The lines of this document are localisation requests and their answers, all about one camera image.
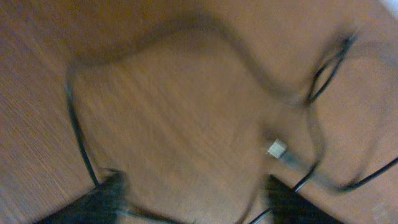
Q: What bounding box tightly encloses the separated black cable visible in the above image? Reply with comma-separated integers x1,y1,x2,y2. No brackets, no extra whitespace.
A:
63,12,398,224

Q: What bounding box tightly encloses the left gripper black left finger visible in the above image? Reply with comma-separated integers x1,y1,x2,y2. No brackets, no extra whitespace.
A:
38,170,127,224

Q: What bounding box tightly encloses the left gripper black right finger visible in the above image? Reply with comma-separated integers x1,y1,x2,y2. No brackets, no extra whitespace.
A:
266,175,342,224

